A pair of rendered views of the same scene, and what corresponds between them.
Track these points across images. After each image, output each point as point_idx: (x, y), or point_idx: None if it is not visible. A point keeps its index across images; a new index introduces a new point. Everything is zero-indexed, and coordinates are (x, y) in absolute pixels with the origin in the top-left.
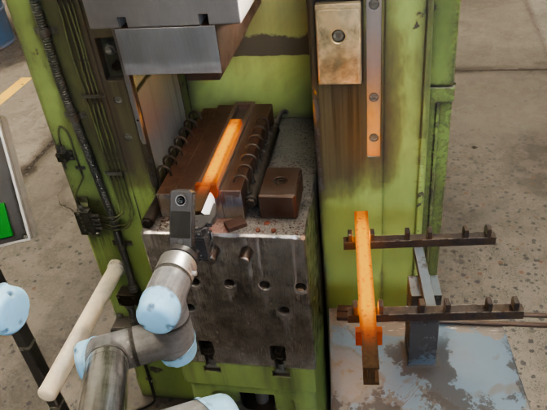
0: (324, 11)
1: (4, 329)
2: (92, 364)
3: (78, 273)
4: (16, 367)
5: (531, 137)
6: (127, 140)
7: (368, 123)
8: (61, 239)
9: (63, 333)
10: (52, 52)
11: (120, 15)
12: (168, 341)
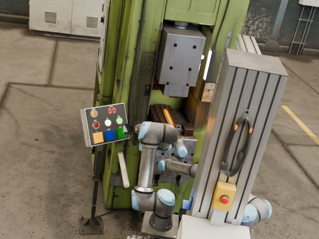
0: (207, 84)
1: (171, 148)
2: (173, 162)
3: (51, 170)
4: (46, 204)
5: None
6: (142, 112)
7: (209, 112)
8: (32, 158)
9: (59, 192)
10: (133, 87)
11: (167, 81)
12: (181, 160)
